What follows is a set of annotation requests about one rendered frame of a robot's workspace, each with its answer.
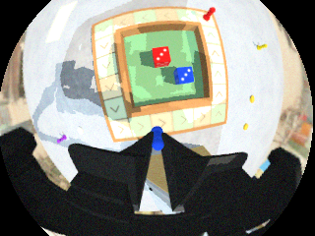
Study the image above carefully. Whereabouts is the blue pawn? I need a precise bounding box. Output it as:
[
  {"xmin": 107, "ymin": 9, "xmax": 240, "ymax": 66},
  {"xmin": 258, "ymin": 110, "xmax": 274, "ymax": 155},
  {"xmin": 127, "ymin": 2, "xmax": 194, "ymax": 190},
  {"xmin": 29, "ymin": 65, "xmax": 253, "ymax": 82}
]
[{"xmin": 153, "ymin": 126, "xmax": 162, "ymax": 150}]

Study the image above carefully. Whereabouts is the red die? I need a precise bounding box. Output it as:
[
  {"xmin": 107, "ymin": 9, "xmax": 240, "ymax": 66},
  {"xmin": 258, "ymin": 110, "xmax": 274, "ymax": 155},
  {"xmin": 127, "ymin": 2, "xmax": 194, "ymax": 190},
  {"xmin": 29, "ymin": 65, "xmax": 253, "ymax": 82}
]
[{"xmin": 153, "ymin": 46, "xmax": 172, "ymax": 68}]

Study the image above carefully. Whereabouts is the blue die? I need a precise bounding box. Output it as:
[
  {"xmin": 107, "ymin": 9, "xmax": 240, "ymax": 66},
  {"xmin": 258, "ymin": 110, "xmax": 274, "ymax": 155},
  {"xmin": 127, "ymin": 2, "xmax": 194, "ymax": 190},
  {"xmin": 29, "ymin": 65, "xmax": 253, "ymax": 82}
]
[{"xmin": 173, "ymin": 67, "xmax": 194, "ymax": 86}]

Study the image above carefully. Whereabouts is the red pawn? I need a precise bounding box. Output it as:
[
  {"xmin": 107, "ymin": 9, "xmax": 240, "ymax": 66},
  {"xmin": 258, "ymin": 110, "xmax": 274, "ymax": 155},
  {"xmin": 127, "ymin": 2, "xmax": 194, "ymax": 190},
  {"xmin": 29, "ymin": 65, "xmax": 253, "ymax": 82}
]
[{"xmin": 202, "ymin": 7, "xmax": 216, "ymax": 21}]

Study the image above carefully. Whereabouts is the cream flat rectangle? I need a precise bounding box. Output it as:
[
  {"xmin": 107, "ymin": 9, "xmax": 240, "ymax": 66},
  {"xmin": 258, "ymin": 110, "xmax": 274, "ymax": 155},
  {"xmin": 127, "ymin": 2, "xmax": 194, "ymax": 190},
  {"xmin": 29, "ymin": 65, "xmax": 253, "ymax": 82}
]
[{"xmin": 46, "ymin": 1, "xmax": 78, "ymax": 43}]

